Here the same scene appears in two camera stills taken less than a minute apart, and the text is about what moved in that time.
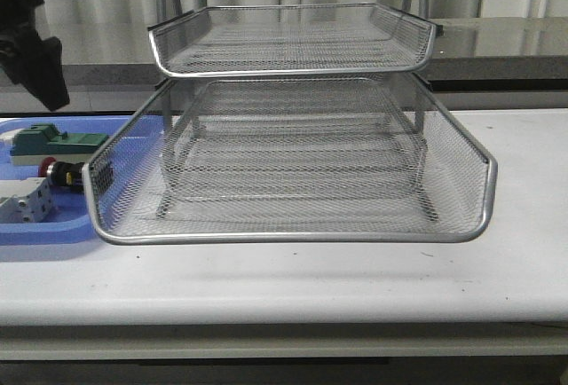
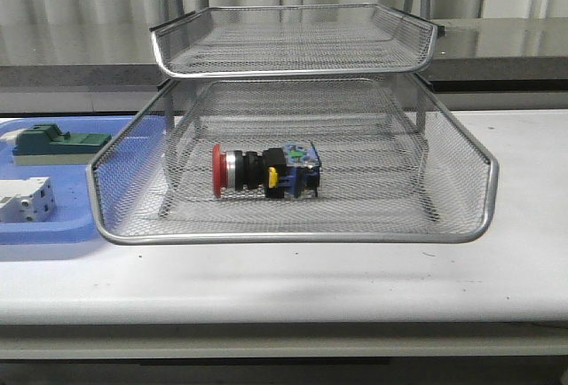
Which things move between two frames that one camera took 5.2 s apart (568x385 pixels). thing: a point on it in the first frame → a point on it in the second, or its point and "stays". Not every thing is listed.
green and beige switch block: x=43 y=140 stays
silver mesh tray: x=292 y=39 stays
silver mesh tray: x=290 y=161 stays
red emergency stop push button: x=62 y=173 → x=290 y=172
